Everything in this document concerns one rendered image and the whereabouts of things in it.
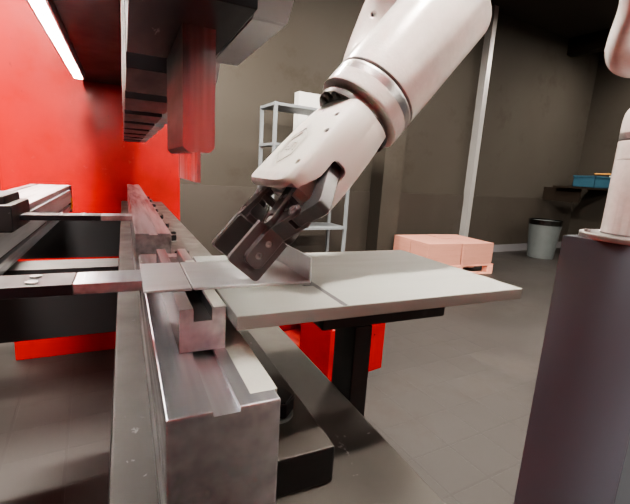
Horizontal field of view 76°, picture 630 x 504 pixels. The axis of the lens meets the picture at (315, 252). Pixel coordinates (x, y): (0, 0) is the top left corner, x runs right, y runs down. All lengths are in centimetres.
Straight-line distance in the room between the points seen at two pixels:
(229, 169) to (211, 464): 421
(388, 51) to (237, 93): 412
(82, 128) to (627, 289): 234
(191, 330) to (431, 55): 30
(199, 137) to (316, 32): 473
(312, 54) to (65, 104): 303
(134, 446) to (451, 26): 43
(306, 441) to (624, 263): 71
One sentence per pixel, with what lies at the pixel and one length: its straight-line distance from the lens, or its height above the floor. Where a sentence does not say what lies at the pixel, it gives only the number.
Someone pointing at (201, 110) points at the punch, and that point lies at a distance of 28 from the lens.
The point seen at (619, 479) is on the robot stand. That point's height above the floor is 58.
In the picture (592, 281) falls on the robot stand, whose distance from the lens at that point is 92.
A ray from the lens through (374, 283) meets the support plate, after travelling 35.
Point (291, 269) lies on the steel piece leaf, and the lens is 37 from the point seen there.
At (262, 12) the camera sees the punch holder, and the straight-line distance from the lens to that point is 26.
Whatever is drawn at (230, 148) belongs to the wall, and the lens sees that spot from 440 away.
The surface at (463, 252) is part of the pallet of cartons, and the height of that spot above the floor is 28.
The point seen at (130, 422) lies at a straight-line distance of 40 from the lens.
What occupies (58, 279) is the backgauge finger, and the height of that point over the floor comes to 100.
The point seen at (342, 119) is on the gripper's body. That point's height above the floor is 113.
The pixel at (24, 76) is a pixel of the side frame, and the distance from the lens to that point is 254.
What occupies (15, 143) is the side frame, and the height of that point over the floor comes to 114.
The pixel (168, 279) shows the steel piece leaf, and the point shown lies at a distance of 34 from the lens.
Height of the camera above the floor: 109
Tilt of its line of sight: 11 degrees down
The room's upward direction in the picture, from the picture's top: 4 degrees clockwise
